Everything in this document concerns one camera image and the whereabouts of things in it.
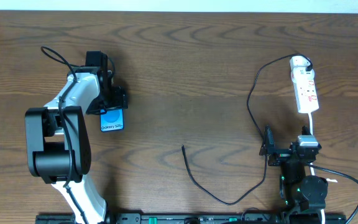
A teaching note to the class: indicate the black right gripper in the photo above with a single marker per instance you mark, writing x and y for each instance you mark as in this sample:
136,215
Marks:
283,152

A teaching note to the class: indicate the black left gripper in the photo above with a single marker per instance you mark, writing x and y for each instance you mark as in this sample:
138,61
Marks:
114,101

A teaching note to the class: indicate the blue Galaxy smartphone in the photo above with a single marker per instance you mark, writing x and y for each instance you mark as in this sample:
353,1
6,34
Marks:
112,121

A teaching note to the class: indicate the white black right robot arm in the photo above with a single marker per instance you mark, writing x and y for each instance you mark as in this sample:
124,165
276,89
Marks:
303,193

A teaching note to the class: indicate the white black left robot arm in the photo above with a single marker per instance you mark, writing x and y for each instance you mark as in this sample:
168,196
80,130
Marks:
58,147

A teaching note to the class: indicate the white power strip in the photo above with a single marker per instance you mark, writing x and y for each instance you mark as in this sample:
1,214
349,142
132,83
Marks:
302,76

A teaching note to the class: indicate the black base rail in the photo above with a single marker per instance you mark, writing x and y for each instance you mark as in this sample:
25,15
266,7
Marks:
136,218

